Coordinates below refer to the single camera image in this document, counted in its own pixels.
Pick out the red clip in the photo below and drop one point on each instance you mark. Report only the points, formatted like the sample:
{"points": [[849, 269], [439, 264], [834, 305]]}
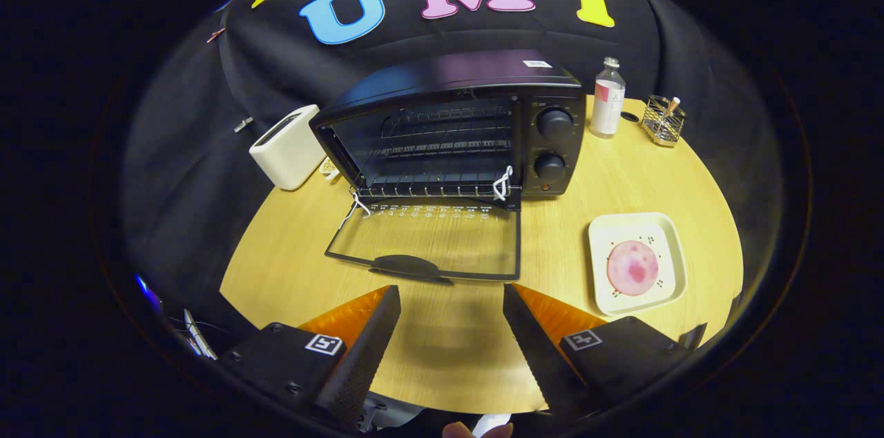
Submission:
{"points": [[215, 35]]}

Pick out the white toaster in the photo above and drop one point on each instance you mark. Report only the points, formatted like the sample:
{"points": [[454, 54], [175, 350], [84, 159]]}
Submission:
{"points": [[286, 151]]}

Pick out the black toaster oven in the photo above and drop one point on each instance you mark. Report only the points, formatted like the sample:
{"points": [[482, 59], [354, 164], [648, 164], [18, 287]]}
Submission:
{"points": [[449, 75]]}

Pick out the small dish of beans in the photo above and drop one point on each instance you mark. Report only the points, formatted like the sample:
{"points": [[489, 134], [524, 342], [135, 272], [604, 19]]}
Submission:
{"points": [[329, 168]]}

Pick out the clear bottle with red label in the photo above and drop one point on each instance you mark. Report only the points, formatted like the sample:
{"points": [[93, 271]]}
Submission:
{"points": [[608, 106]]}

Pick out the silver metal clip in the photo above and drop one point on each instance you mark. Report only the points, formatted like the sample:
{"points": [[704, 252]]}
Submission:
{"points": [[243, 124]]}

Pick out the pink round food slice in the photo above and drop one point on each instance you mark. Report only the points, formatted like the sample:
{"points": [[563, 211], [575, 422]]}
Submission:
{"points": [[632, 269]]}

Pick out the cream square plate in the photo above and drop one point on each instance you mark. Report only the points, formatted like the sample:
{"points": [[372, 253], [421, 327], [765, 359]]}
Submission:
{"points": [[666, 244]]}

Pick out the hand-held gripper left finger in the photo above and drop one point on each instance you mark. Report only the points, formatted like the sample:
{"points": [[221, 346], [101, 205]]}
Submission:
{"points": [[356, 369]]}

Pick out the small wooden stick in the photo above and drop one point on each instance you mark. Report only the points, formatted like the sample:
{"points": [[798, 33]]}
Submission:
{"points": [[672, 106]]}

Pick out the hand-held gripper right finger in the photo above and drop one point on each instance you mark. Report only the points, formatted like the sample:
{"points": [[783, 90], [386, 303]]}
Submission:
{"points": [[542, 362]]}

